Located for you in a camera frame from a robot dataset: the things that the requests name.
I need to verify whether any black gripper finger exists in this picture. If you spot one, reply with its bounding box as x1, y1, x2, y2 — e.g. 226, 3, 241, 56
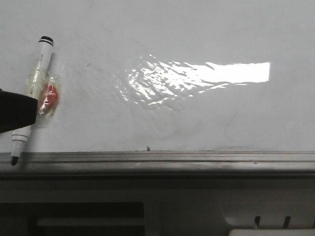
0, 89, 38, 133

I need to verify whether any red magnet taped to marker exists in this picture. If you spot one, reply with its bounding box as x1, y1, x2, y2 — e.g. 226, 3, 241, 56
38, 73, 61, 118

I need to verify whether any white black whiteboard marker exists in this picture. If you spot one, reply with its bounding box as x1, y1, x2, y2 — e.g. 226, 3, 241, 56
11, 36, 54, 166

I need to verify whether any white cabinet below whiteboard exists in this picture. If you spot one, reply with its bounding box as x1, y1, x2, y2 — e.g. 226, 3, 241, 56
0, 177, 315, 236

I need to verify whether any aluminium whiteboard tray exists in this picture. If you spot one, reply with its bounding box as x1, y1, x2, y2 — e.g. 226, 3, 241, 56
0, 151, 315, 177

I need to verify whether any white whiteboard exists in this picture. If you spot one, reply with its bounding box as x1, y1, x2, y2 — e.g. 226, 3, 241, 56
0, 0, 315, 152

